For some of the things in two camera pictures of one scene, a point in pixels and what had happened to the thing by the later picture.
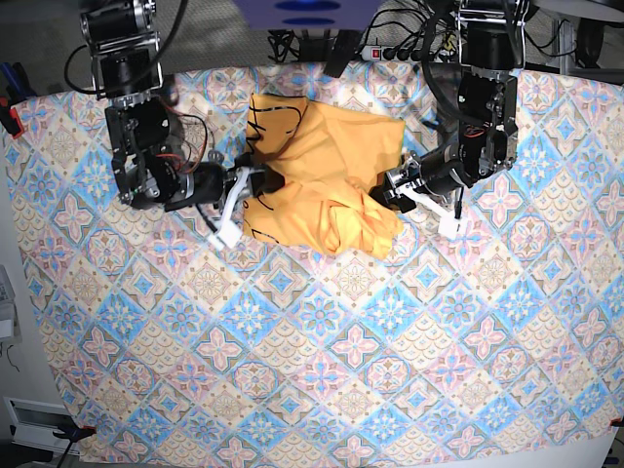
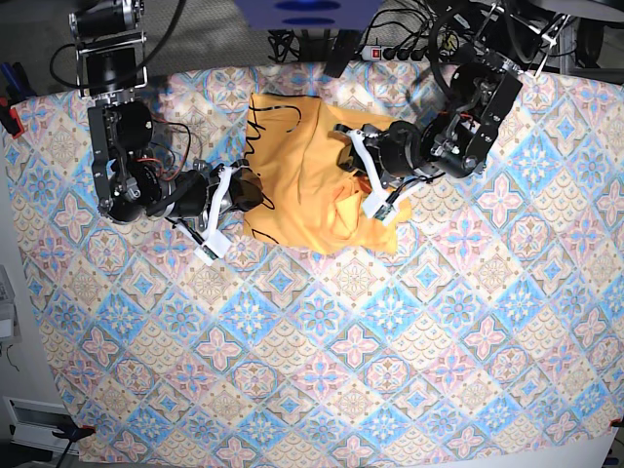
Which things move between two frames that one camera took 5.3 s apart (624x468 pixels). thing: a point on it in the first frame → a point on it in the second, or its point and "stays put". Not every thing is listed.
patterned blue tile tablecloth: (503, 345) stays put
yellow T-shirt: (331, 161) stays put
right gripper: (440, 175) → (398, 153)
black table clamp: (345, 46) stays put
